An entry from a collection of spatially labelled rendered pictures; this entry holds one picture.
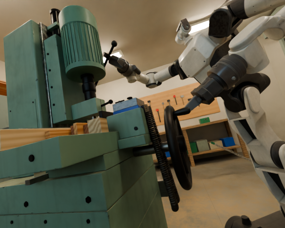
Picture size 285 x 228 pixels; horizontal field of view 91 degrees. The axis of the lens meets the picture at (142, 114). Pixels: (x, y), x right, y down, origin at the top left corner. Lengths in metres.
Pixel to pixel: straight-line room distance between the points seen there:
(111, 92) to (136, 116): 3.99
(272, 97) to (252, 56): 4.05
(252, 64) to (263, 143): 0.53
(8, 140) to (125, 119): 0.30
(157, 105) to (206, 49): 3.21
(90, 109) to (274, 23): 0.66
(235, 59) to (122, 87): 3.97
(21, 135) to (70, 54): 0.39
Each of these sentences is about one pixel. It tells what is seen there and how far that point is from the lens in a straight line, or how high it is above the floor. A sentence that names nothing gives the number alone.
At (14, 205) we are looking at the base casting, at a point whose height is 0.74.
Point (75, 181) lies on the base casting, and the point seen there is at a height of 0.79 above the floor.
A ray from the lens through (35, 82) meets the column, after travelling 0.79.
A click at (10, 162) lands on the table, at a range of 0.43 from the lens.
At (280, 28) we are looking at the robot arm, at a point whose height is 1.07.
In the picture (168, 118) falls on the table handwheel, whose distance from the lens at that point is 0.41.
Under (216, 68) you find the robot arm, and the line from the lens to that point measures 0.50.
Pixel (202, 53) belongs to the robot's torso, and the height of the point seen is 1.21.
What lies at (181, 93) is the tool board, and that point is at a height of 1.75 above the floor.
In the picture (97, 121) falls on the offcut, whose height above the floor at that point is 0.93.
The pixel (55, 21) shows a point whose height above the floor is 1.54.
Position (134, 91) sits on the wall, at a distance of 4.19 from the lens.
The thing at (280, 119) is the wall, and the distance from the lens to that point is 4.57.
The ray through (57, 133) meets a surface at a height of 0.93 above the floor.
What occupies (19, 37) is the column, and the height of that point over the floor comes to 1.46.
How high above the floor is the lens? 0.87
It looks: 9 degrees up
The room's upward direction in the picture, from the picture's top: 12 degrees counter-clockwise
